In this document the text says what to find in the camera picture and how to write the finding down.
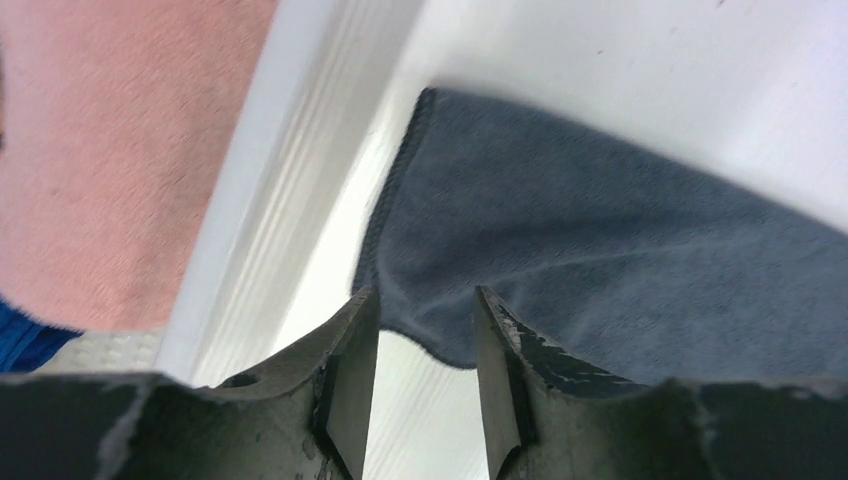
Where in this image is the blue rolled towel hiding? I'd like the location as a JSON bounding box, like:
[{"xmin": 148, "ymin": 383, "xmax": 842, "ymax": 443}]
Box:
[{"xmin": 1, "ymin": 300, "xmax": 82, "ymax": 373}]

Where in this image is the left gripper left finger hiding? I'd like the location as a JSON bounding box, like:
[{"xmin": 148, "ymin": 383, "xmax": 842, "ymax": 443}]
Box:
[{"xmin": 1, "ymin": 288, "xmax": 380, "ymax": 479}]

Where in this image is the dark blue towel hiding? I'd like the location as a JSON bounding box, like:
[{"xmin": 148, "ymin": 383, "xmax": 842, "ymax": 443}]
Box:
[{"xmin": 352, "ymin": 88, "xmax": 847, "ymax": 384}]

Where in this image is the pink towel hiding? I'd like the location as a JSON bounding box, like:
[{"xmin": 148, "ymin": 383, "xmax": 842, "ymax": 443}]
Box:
[{"xmin": 1, "ymin": 1, "xmax": 276, "ymax": 331}]

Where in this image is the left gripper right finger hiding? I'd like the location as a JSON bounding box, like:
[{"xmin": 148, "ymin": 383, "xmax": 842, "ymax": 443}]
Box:
[{"xmin": 474, "ymin": 287, "xmax": 847, "ymax": 479}]

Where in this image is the white plastic basket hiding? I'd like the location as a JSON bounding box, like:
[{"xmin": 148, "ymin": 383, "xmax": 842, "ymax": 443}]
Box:
[{"xmin": 45, "ymin": 1, "xmax": 421, "ymax": 386}]

